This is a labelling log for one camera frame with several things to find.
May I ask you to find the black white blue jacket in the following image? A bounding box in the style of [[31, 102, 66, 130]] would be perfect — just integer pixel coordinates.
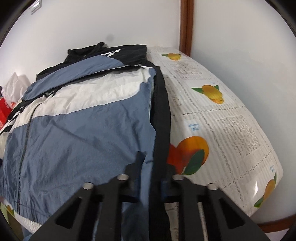
[[1, 43, 171, 240]]

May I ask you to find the fruit print tablecloth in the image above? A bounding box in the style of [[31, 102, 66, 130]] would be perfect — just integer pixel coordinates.
[[1, 47, 283, 240]]

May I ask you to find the red paper gift bag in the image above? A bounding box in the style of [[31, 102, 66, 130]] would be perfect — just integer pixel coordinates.
[[0, 97, 16, 131]]

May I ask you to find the white plastic bag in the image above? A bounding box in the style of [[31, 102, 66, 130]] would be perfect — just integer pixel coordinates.
[[1, 72, 31, 105]]

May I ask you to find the brown wooden door frame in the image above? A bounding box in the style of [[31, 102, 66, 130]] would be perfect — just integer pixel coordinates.
[[179, 0, 194, 56]]

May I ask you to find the white wall light switch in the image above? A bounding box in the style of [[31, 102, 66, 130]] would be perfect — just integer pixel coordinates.
[[30, 0, 42, 15]]

